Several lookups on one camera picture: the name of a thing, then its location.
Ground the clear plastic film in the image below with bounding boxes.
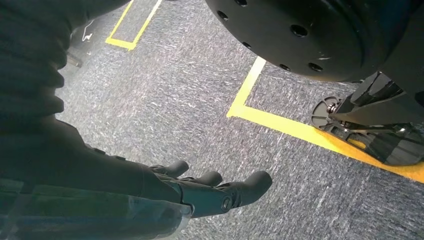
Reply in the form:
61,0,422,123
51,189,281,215
0,178,194,240

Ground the black robot thigh housing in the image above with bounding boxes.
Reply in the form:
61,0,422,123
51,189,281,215
204,0,424,98

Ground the black robot shin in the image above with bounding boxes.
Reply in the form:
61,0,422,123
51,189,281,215
329,71,424,127

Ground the black robot right foot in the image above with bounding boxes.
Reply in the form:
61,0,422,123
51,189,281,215
311,96,424,167

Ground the white cable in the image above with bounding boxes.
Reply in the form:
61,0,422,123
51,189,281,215
81,19,96,43

